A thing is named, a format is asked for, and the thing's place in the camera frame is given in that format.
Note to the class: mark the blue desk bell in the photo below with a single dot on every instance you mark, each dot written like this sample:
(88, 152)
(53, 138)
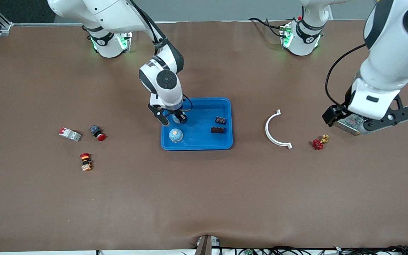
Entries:
(175, 135)
(176, 119)

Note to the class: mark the small brown electronic component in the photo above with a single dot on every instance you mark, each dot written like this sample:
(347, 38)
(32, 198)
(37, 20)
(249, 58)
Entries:
(218, 130)

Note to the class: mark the small black electronic component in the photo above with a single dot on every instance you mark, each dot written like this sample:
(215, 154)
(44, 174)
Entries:
(220, 120)

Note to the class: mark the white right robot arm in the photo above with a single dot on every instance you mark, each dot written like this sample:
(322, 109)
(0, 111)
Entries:
(112, 14)

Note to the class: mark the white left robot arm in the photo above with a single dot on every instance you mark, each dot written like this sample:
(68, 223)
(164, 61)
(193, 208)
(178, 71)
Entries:
(391, 53)

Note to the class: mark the blue plastic tray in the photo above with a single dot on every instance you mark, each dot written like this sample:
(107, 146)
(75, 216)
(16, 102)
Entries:
(200, 140)

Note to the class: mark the metal mesh power supply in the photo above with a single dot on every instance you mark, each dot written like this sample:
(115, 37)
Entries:
(349, 124)

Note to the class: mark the white curved plastic clamp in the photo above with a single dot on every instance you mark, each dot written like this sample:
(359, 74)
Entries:
(267, 131)

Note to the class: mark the red push button blue block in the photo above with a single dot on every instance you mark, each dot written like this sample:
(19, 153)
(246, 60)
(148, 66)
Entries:
(96, 130)

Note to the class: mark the red orange-banded emergency stop button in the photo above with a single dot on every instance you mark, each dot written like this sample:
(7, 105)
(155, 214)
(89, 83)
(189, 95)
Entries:
(86, 163)

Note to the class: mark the white red circuit breaker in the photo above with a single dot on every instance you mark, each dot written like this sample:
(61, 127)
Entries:
(70, 134)

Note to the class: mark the small green circuit board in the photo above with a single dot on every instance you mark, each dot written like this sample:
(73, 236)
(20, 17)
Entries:
(248, 252)

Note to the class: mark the camera stand post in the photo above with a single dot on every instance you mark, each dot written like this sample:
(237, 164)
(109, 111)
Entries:
(205, 246)

